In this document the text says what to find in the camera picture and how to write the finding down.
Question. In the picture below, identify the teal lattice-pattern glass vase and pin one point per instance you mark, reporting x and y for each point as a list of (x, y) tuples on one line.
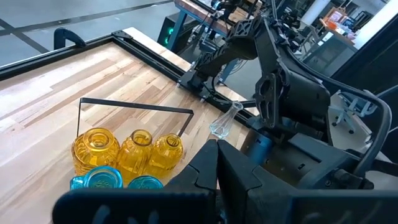
[(145, 183)]

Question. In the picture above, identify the wide teal faceted glass vase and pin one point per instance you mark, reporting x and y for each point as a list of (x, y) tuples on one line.
[(102, 179)]

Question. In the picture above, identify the black metal stand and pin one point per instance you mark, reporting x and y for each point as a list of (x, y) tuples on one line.
[(179, 28)]

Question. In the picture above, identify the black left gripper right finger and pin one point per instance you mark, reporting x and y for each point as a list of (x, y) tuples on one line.
[(264, 205)]

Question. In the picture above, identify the amber ribbed glass vase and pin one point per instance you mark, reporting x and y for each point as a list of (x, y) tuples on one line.
[(133, 158), (166, 155)]

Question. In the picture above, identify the black box with green light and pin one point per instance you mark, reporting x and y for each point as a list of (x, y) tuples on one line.
[(164, 34)]

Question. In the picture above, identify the clear faceted glass vase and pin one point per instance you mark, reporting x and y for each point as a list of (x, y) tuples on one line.
[(222, 126)]

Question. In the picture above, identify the amber diamond-pattern glass jar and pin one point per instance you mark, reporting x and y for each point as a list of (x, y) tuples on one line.
[(93, 152)]

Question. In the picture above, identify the black aluminium table frame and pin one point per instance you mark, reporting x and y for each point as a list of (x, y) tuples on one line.
[(46, 59)]

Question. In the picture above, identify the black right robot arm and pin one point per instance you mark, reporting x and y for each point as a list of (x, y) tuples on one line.
[(242, 40)]

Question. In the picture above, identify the white office chair base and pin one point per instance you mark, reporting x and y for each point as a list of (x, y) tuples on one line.
[(351, 109)]

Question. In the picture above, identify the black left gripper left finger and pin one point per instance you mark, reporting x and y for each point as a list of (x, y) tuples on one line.
[(186, 205)]

